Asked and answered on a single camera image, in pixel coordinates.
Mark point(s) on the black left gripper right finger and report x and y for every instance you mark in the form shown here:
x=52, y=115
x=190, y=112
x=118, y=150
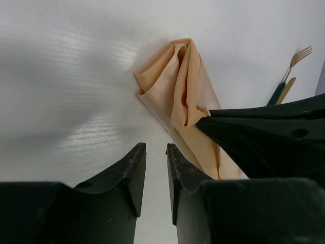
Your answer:
x=270, y=210

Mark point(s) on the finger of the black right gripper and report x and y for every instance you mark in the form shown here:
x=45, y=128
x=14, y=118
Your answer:
x=277, y=141

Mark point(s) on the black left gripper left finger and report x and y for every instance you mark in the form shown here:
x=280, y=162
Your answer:
x=102, y=209

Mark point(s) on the peach cloth napkin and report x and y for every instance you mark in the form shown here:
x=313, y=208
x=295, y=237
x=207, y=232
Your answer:
x=176, y=88

